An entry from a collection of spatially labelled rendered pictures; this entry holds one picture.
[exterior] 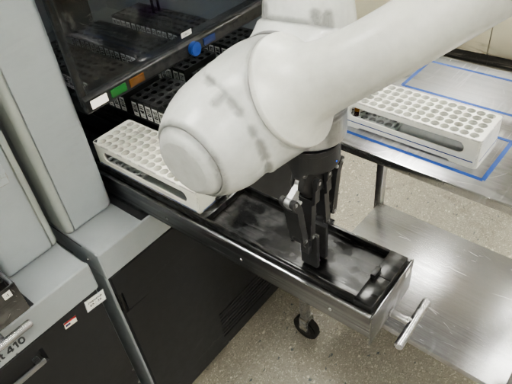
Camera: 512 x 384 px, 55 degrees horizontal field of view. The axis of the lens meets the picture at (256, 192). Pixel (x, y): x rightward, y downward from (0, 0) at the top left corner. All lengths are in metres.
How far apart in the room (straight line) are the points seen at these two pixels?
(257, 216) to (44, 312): 0.42
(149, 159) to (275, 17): 0.50
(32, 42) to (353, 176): 1.62
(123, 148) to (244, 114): 0.63
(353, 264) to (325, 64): 0.48
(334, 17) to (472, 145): 0.50
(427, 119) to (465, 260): 0.66
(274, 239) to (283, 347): 0.86
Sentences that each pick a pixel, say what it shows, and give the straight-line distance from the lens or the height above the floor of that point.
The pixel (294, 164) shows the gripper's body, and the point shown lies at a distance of 0.64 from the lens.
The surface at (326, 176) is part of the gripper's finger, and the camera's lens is 0.69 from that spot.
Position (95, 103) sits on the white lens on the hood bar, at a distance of 0.95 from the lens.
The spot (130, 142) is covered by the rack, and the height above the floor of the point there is 0.86.
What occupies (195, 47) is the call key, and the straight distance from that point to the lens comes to 1.08.
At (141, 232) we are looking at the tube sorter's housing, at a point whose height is 0.71.
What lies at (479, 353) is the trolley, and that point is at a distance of 1.38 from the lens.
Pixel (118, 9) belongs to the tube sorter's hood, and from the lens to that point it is 0.97.
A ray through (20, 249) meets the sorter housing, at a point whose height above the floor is 0.78.
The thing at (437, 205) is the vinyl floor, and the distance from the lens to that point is 2.14.
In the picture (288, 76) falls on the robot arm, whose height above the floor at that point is 1.23.
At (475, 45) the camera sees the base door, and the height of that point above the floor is 0.12.
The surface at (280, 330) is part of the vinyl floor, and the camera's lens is 1.70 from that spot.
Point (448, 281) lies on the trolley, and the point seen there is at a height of 0.28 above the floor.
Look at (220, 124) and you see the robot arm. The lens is 0.39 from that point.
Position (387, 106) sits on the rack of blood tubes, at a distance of 1.03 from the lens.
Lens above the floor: 1.41
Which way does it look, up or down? 40 degrees down
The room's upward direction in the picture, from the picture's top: 7 degrees counter-clockwise
